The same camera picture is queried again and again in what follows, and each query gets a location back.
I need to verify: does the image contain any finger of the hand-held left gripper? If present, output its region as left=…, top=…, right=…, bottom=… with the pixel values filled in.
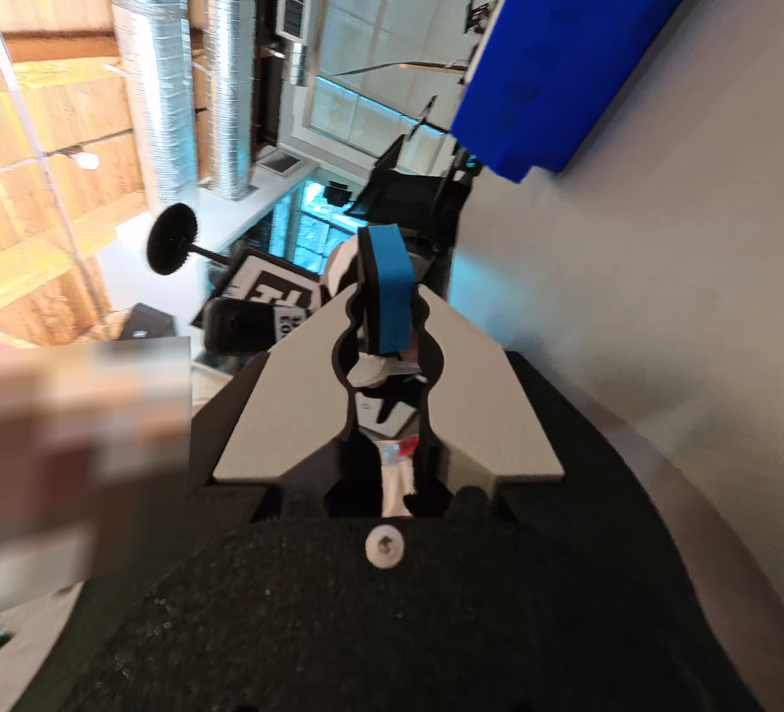
left=323, top=240, right=363, bottom=299
left=348, top=353, right=425, bottom=389

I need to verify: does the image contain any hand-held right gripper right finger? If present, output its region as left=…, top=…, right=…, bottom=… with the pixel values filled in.
left=408, top=285, right=566, bottom=520

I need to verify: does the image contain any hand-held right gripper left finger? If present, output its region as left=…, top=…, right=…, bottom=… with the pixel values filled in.
left=212, top=283, right=381, bottom=520

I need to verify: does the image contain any blue sponge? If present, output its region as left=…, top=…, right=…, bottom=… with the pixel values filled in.
left=357, top=224, right=417, bottom=355

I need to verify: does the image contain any blue plastic bin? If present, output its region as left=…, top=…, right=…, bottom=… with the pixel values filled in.
left=450, top=0, right=736, bottom=184

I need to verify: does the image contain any black framed marker sign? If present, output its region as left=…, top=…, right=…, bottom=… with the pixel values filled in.
left=193, top=249, right=325, bottom=333

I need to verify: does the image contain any black speaker box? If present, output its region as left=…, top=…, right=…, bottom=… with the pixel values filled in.
left=115, top=303, right=180, bottom=341

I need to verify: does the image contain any black office chair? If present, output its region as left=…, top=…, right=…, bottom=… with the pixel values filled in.
left=350, top=133, right=474, bottom=253

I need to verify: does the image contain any black lanyard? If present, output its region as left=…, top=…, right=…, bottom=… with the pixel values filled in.
left=361, top=381, right=425, bottom=426

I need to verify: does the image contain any silver ventilation duct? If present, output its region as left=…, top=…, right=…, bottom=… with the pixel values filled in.
left=98, top=0, right=204, bottom=212
left=201, top=0, right=259, bottom=202

